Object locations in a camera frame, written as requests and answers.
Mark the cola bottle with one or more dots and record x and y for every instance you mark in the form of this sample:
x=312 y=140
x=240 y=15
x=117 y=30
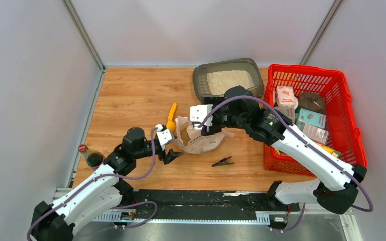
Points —
x=93 y=158

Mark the grey pink box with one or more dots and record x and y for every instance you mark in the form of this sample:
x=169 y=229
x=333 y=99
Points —
x=287 y=111

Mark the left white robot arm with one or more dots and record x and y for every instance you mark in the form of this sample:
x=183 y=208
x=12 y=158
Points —
x=106 y=188

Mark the grey litter box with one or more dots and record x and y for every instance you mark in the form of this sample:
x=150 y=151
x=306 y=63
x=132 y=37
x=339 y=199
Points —
x=214 y=79

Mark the red plastic basket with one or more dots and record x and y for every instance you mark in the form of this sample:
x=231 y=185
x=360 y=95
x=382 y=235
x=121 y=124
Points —
x=344 y=135

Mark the black bag clip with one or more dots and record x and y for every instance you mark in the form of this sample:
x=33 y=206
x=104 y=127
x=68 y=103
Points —
x=222 y=162

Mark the teal box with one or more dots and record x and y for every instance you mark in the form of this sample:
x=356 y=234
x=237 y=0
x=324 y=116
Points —
x=309 y=117

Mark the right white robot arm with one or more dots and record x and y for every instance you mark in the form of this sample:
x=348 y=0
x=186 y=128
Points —
x=336 y=184

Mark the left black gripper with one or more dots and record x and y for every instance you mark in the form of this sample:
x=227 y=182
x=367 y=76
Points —
x=171 y=156

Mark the pink white carton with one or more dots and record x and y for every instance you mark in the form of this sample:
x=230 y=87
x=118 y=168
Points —
x=285 y=97

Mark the pink cat litter bag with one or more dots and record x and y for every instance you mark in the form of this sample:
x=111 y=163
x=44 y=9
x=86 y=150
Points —
x=192 y=141

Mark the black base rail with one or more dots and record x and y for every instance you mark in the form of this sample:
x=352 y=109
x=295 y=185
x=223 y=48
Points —
x=205 y=205

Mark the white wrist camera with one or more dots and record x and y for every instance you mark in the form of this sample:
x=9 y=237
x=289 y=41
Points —
x=165 y=135
x=198 y=114

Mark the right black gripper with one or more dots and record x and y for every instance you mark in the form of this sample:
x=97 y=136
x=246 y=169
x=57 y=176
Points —
x=212 y=128

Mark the yellow plastic scoop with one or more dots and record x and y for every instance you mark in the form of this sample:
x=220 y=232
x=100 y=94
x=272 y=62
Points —
x=171 y=123

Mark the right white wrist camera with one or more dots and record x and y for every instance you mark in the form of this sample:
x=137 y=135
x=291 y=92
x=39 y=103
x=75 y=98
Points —
x=198 y=114

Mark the brown round tin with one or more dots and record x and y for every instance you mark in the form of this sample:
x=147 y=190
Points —
x=311 y=101

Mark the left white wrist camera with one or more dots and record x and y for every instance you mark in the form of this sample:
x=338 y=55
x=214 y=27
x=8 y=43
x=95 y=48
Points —
x=165 y=135

